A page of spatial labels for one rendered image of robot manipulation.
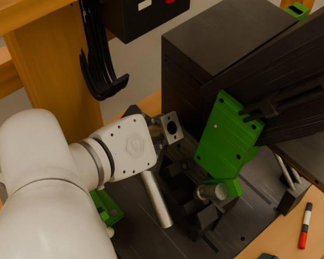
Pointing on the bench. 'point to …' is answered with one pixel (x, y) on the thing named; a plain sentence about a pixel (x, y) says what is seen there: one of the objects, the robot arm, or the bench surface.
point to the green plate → (228, 139)
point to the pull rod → (109, 229)
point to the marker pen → (305, 226)
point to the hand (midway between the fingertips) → (161, 129)
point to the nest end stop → (202, 224)
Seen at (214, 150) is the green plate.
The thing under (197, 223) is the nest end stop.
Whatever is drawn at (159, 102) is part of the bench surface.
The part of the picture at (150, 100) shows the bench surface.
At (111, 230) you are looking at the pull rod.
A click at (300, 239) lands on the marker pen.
